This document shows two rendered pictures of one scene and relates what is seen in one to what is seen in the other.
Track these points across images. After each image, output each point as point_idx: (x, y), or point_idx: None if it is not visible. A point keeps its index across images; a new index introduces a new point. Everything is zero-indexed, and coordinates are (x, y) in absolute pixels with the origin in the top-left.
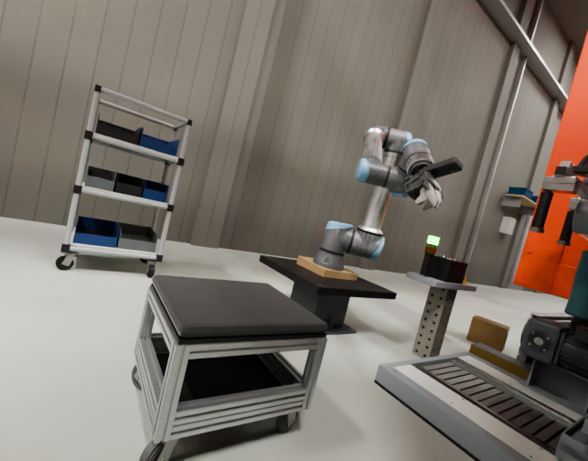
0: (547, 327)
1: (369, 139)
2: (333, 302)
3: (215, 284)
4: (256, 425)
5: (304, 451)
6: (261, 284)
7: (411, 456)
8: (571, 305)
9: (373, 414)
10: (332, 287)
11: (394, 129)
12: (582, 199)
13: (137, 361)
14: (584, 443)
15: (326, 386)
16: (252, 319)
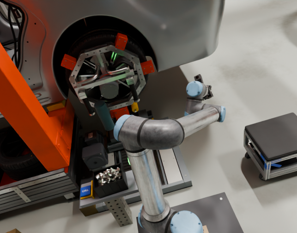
0: (102, 146)
1: (194, 119)
2: None
3: (294, 142)
4: None
5: (242, 150)
6: (271, 152)
7: (203, 150)
8: (112, 124)
9: (207, 165)
10: (211, 196)
11: (143, 118)
12: (110, 83)
13: None
14: None
15: (223, 180)
16: (274, 119)
